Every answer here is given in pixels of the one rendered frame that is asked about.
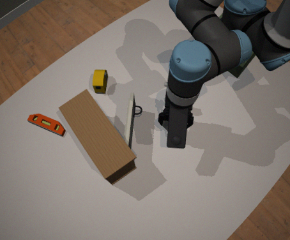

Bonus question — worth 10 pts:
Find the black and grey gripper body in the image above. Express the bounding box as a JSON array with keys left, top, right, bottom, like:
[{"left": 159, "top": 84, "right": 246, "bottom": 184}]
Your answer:
[{"left": 163, "top": 90, "right": 193, "bottom": 123}]

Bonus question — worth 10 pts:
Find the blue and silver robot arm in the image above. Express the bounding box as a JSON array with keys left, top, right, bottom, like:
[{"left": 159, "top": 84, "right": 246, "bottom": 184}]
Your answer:
[{"left": 164, "top": 0, "right": 290, "bottom": 149}]

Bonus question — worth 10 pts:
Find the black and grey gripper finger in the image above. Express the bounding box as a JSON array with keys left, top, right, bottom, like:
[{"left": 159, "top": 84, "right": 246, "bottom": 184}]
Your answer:
[
  {"left": 187, "top": 117, "right": 194, "bottom": 128},
  {"left": 158, "top": 112, "right": 169, "bottom": 131}
]

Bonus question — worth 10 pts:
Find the orange torpedo spirit level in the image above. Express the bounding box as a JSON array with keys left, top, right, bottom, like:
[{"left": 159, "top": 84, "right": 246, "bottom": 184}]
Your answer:
[{"left": 27, "top": 114, "right": 66, "bottom": 137}]

